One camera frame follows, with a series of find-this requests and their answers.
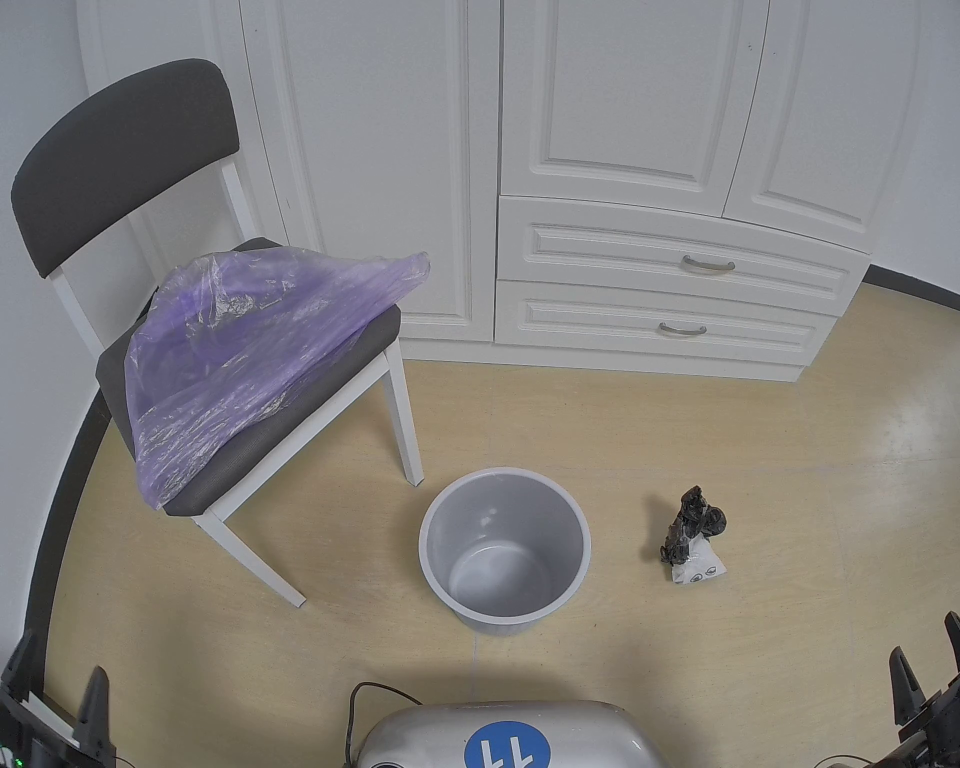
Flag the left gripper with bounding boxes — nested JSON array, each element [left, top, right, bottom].
[[0, 630, 117, 768]]

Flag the white printed wrapper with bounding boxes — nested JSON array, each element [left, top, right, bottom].
[[671, 534, 728, 587]]

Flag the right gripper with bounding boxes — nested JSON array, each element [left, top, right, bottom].
[[866, 610, 960, 768]]

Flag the black cable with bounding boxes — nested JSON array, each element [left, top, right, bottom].
[[343, 681, 426, 765]]

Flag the crumpled black plastic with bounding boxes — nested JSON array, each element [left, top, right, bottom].
[[658, 485, 729, 565]]

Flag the purple plastic bag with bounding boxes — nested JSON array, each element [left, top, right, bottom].
[[123, 251, 433, 514]]

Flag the white trash bin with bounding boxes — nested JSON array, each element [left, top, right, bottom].
[[418, 467, 592, 638]]

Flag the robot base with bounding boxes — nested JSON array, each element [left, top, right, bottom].
[[358, 699, 670, 768]]

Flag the white chair dark grey seat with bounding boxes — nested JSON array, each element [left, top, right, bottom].
[[9, 58, 426, 609]]

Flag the white wardrobe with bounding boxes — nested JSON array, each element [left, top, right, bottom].
[[75, 0, 931, 384]]

